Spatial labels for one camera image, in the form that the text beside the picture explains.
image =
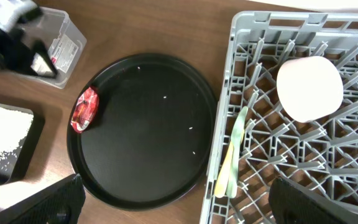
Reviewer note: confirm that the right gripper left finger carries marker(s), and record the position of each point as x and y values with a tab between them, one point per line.
61	202

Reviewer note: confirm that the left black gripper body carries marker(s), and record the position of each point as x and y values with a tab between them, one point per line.
33	61

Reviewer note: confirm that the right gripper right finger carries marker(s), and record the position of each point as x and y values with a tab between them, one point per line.
292	203

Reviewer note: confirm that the yellow plastic knife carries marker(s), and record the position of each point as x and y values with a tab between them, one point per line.
223	176

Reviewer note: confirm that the red snack wrapper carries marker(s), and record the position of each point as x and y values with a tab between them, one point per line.
85	110

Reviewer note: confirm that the light blue plastic spoon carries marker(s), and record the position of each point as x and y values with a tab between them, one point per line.
237	136

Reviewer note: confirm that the small pink bowl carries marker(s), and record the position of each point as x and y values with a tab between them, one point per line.
309	88

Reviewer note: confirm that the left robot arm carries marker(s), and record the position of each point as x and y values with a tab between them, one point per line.
12	15

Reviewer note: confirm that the grey dishwasher rack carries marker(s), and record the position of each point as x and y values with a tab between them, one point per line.
322	155

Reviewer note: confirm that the clear plastic bin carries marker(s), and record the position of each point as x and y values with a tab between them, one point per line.
63	40

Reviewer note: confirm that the spilled rice grains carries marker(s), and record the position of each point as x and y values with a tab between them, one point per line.
14	128

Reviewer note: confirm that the black rectangular tray bin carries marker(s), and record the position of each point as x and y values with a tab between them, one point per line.
30	143

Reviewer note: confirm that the round black serving tray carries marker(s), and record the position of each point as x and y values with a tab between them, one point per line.
150	140

